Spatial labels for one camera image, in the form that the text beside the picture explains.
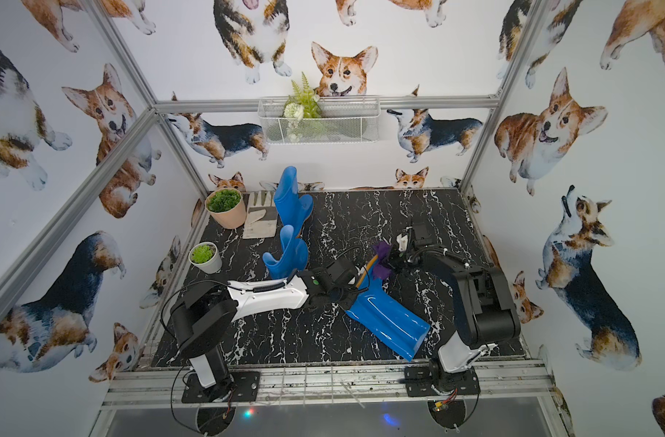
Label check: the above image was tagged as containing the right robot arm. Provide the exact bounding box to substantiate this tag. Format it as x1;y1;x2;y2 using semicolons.
383;223;521;373

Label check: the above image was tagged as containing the fern with white flower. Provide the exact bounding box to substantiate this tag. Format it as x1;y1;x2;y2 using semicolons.
282;73;325;143

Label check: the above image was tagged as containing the purple cloth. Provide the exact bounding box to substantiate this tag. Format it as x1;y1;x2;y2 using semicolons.
371;241;393;282

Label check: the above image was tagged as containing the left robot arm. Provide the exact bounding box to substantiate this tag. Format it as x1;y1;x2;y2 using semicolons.
164;258;368;391

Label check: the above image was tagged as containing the white wire wall basket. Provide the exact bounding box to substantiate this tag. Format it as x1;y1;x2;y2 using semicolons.
258;97;381;145

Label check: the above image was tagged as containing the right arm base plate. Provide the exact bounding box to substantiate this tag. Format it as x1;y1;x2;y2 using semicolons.
401;364;481;398

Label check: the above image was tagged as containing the blue rubber boot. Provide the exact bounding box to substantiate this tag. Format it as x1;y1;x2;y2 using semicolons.
273;166;313;237
345;255;430;362
262;225;309;280

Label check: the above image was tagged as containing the small white plant pot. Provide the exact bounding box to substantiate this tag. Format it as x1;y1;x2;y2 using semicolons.
189;242;223;274

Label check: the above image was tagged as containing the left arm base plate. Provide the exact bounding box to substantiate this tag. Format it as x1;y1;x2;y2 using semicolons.
181;371;261;404

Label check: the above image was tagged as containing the green moss in white pot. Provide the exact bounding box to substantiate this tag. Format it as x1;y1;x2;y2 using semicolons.
190;244;215;265

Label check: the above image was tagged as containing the aluminium front rail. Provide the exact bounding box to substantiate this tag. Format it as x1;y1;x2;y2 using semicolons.
100;360;554;411

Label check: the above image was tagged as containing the pink ribbed plant pot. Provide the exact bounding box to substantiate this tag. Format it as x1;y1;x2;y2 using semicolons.
205;189;247;229

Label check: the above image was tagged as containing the blue rubber boot back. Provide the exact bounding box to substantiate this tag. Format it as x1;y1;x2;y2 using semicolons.
345;255;430;362

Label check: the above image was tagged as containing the green plant in pink pot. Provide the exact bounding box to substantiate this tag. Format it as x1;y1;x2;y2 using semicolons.
206;189;242;213

